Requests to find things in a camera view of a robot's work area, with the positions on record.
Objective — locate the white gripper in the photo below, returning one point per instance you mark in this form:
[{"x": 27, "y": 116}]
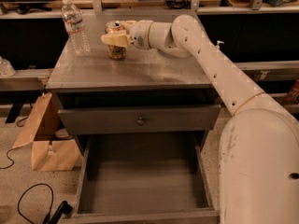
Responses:
[{"x": 140, "y": 34}]

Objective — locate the orange soda can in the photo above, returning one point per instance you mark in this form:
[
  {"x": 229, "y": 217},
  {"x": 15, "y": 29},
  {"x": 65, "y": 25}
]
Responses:
[{"x": 114, "y": 52}]

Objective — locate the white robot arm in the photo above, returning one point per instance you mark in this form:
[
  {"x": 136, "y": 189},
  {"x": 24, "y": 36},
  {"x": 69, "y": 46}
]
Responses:
[{"x": 259, "y": 146}]

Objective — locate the grey wooden drawer cabinet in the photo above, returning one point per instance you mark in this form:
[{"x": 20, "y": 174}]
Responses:
[{"x": 143, "y": 78}]

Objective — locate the closed grey top drawer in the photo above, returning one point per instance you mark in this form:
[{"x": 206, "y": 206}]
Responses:
[{"x": 140, "y": 119}]

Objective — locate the open grey middle drawer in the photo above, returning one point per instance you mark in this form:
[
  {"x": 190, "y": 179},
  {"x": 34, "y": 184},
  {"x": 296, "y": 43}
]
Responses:
[{"x": 143, "y": 178}]

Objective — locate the clear plastic water bottle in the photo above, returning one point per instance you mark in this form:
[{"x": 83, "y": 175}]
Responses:
[{"x": 75, "y": 27}]

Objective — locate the white pump dispenser bottle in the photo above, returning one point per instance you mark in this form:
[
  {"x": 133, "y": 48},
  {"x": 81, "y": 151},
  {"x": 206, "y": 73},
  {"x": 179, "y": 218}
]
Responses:
[{"x": 219, "y": 43}]

